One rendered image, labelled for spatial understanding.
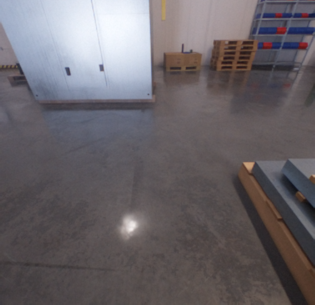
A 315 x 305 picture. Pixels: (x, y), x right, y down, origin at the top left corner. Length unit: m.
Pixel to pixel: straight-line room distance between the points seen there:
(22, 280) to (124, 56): 2.60
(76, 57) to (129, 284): 2.82
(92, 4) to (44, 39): 0.87
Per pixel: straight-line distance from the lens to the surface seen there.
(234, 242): 1.19
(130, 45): 2.78
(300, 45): 8.25
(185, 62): 6.13
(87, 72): 3.00
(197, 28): 7.27
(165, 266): 1.06
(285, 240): 1.20
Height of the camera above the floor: 1.00
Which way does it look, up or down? 35 degrees down
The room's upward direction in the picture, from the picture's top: 1 degrees counter-clockwise
